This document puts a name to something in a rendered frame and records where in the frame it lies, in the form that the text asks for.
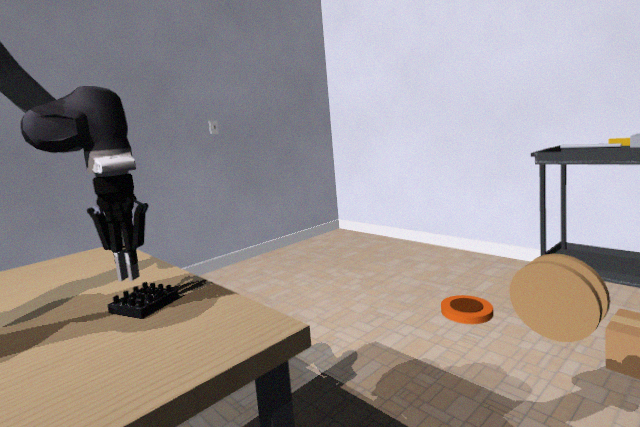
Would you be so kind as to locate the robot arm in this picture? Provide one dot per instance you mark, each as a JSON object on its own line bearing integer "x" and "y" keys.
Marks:
{"x": 90, "y": 117}

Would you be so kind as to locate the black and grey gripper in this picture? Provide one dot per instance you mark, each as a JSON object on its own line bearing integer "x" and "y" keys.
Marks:
{"x": 119, "y": 204}

